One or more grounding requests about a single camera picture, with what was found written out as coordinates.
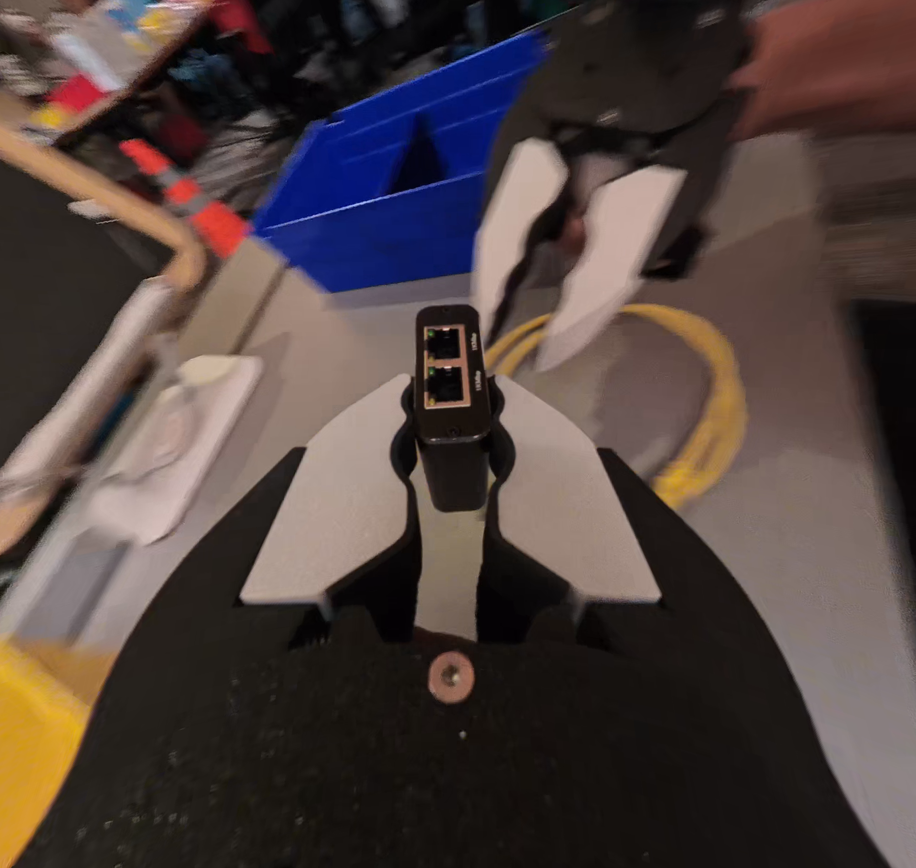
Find yellow ethernet cable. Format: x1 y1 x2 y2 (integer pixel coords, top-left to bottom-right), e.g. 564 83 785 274
487 303 749 511

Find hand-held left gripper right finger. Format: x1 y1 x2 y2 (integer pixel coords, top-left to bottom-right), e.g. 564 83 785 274
476 374 663 643

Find blue plastic bin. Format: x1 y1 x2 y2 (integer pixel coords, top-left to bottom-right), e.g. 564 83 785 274
252 30 548 293

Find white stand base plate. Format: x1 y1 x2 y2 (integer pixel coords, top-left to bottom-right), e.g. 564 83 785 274
89 354 264 547

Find person's right forearm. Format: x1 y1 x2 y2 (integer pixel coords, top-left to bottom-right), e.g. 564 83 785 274
730 0 916 143

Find black ethernet port adapter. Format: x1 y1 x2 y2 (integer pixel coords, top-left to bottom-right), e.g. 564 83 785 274
415 304 495 513

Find person's black clothing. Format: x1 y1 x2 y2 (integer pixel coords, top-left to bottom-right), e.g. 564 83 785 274
848 299 916 518

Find black bin divider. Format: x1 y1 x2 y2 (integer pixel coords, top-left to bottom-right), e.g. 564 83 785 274
390 113 446 193

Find orange traffic cone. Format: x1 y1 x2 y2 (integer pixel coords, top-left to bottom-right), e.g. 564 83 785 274
118 138 251 261

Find yellow plastic bin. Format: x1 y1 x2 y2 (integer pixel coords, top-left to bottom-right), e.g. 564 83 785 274
0 635 119 868

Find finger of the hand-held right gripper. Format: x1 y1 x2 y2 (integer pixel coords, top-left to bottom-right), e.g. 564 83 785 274
535 165 689 373
472 140 571 344

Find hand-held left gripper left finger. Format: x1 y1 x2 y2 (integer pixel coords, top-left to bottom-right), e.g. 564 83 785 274
239 374 422 643

